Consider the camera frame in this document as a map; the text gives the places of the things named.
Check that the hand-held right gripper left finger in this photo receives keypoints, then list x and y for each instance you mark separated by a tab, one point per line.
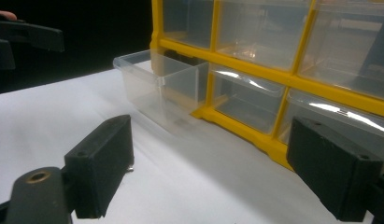
99	165

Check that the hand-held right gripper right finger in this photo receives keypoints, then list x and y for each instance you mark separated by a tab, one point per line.
333	168

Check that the clear plastic drawer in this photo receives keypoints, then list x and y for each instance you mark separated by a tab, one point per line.
261	31
317	104
143	84
345	49
188	21
245	102

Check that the yellow drawer cabinet frame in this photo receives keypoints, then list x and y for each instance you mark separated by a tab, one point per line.
258	74

